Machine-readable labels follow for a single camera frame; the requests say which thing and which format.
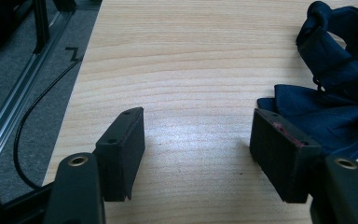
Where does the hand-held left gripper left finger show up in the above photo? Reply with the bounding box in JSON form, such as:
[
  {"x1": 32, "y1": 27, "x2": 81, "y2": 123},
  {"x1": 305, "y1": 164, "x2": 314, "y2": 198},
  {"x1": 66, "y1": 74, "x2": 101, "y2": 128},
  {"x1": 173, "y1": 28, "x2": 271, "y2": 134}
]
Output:
[{"x1": 92, "y1": 106, "x2": 146, "y2": 203}]

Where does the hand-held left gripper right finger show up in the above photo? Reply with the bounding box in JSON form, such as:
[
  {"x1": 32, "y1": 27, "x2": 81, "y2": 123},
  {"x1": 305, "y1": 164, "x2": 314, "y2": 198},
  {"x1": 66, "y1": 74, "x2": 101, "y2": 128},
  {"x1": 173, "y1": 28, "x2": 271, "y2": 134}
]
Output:
[{"x1": 249, "y1": 107, "x2": 323, "y2": 204}]

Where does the dark blue cloth garment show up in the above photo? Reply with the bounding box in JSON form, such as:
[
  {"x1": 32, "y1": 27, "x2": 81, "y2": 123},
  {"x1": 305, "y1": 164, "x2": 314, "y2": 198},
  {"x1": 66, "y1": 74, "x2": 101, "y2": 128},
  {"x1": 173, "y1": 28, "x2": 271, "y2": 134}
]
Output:
[{"x1": 256, "y1": 0, "x2": 358, "y2": 161}]

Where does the black cable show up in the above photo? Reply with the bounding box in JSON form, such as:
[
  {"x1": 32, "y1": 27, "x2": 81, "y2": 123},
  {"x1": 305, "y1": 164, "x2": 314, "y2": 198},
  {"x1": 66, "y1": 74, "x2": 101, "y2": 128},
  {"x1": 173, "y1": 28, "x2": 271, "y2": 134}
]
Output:
[{"x1": 13, "y1": 55, "x2": 85, "y2": 190}]

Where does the aluminium frame rail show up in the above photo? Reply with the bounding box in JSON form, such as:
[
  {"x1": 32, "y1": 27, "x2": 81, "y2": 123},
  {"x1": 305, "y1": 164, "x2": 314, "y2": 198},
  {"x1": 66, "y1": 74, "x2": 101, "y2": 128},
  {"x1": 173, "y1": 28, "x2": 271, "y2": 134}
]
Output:
[{"x1": 0, "y1": 11, "x2": 75, "y2": 188}]

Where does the black metal stand post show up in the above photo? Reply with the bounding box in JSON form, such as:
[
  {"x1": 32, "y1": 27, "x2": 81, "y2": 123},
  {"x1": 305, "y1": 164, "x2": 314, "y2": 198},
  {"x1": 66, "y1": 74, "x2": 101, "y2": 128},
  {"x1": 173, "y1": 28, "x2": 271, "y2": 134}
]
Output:
[{"x1": 32, "y1": 0, "x2": 51, "y2": 55}]

